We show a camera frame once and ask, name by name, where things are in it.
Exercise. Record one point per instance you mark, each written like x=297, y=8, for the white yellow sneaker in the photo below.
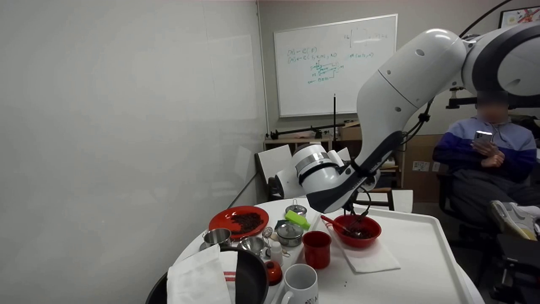
x=515, y=219

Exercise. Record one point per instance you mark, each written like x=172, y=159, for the small white shaker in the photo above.
x=275, y=251

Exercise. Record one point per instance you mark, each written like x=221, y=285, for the smartphone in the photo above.
x=484, y=137

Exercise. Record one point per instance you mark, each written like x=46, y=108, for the white paper cup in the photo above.
x=402, y=201

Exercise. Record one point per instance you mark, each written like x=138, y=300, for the white cloth red stripe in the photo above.
x=196, y=278

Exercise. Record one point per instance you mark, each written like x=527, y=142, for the metal cup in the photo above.
x=216, y=236
x=253, y=246

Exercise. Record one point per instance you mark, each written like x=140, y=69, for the black frying pan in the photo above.
x=250, y=278

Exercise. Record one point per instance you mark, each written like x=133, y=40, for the wall poster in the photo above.
x=520, y=15

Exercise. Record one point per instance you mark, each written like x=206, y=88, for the green lid container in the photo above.
x=297, y=218

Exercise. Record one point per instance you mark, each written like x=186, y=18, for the whiteboard with green writing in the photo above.
x=321, y=61

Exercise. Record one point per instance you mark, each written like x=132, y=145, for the brown cardboard box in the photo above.
x=422, y=187

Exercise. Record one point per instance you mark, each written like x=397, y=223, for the glass jar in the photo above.
x=287, y=233

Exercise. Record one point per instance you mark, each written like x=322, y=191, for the red cup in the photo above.
x=316, y=250

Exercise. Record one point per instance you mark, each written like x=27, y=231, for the white paper on stand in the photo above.
x=273, y=162

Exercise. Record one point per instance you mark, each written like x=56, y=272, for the white mug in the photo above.
x=297, y=287

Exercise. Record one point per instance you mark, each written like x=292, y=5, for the wooden shelf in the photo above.
x=348, y=133

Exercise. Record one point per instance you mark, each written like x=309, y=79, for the black tripod boom stand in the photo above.
x=334, y=120

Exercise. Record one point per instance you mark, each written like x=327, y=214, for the red plate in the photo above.
x=225, y=219

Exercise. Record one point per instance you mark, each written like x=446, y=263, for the coffee beans heap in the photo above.
x=360, y=229

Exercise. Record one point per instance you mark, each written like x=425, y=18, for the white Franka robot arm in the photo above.
x=405, y=84

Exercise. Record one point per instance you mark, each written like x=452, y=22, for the small red pot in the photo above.
x=273, y=273

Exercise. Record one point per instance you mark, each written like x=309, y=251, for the white paper napkin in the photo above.
x=371, y=260

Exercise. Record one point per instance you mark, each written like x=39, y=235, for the white plastic tray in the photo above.
x=427, y=263

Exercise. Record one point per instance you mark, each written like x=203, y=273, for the small spoon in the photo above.
x=334, y=223

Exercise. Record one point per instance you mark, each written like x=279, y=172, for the red bowl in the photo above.
x=360, y=236

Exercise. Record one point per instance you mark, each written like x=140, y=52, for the seated person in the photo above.
x=506, y=165

